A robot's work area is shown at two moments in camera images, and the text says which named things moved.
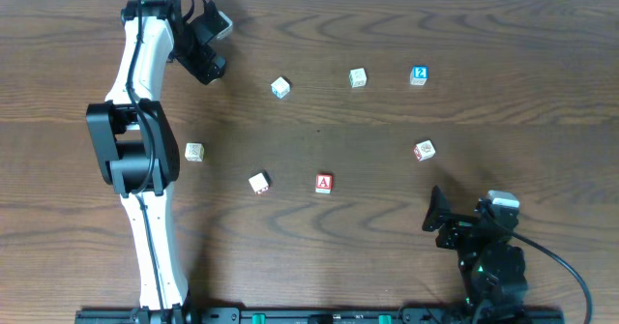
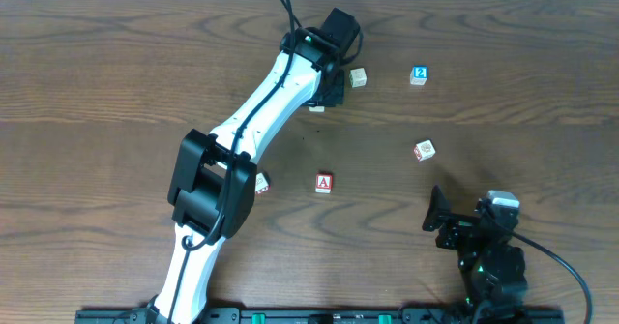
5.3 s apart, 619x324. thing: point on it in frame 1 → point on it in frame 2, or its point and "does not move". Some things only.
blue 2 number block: x=419 y=74 does not move
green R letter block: x=358 y=77 does not move
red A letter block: x=324 y=183 does not move
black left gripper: x=204 y=64 → x=331 y=94
